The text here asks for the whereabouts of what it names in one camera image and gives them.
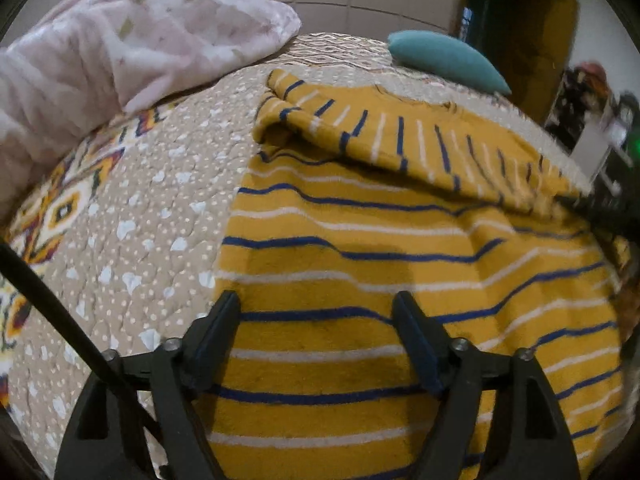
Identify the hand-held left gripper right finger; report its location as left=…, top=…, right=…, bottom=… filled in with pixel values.
left=392, top=290, right=583, bottom=480

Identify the yellow striped shirt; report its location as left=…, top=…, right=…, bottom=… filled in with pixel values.
left=207, top=67, right=633, bottom=480

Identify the beige patterned bed quilt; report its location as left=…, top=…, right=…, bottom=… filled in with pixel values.
left=0, top=32, right=601, bottom=480

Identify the brown wooden door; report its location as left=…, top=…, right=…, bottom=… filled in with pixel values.
left=450, top=0, right=581, bottom=126

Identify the white shelf unit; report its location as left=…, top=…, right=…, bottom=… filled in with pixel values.
left=545, top=95, right=640, bottom=181

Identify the red and dark clutter pile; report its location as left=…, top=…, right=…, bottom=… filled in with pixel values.
left=557, top=60, right=613, bottom=126

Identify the pink floral comforter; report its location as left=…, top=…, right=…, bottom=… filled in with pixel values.
left=0, top=0, right=302, bottom=221

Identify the teal pillow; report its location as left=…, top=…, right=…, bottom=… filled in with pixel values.
left=387, top=30, right=512, bottom=95

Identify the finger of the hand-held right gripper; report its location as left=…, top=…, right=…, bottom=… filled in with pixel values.
left=557, top=191, right=640, bottom=240

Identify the black cable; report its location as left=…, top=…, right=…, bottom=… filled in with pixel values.
left=0, top=241, right=163, bottom=443

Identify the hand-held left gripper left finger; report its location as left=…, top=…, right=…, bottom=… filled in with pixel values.
left=54, top=290, right=242, bottom=480

